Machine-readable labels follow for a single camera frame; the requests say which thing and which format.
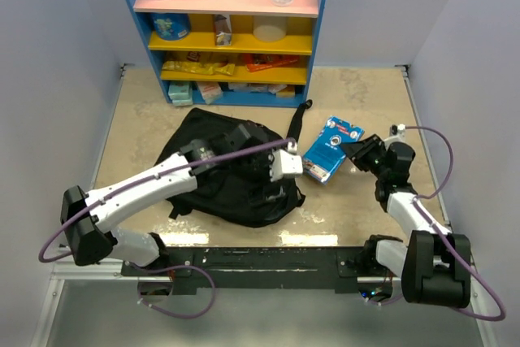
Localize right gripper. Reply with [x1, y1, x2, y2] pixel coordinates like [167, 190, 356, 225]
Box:
[340, 134, 388, 180]

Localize small carton box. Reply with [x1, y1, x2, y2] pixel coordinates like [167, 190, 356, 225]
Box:
[213, 14, 232, 47]

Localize orange snack box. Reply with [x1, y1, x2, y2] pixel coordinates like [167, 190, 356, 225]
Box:
[241, 54, 300, 72]

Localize yellow chips bag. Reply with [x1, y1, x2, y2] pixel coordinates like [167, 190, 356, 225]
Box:
[162, 51, 237, 76]

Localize black backpack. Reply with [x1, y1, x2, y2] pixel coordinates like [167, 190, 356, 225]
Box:
[156, 108, 306, 228]

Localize blue round can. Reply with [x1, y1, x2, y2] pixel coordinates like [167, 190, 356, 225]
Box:
[151, 13, 191, 41]

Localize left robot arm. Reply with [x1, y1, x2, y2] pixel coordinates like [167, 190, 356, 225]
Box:
[60, 125, 294, 275]

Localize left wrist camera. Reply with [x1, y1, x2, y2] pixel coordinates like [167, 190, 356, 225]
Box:
[269, 141, 303, 182]

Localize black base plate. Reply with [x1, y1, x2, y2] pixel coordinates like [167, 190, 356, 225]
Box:
[121, 245, 411, 296]

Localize white wrapped packs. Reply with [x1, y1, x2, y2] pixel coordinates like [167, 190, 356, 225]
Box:
[227, 82, 288, 94]

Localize white round container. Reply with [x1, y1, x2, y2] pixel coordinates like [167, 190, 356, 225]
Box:
[253, 15, 288, 42]

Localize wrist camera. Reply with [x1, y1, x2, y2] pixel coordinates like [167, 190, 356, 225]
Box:
[269, 141, 303, 182]
[383, 124, 406, 149]

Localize yellow soap pack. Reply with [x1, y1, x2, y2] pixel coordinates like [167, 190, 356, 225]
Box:
[276, 85, 296, 98]

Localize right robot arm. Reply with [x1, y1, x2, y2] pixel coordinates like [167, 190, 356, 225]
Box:
[340, 134, 471, 309]

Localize blue shelf unit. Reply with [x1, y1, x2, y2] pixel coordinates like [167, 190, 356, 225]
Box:
[125, 0, 326, 107]

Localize blue children's book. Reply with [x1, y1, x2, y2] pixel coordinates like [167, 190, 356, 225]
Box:
[302, 116, 365, 184]

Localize pink tissue pack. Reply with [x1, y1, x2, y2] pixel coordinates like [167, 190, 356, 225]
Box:
[196, 81, 223, 104]

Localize teal tissue pack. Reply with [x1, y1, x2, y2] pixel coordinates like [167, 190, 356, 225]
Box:
[168, 80, 193, 106]

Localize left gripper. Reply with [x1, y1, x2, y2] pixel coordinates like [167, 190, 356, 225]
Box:
[232, 142, 286, 205]

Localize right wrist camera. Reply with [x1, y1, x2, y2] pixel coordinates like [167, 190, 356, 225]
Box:
[383, 124, 406, 149]

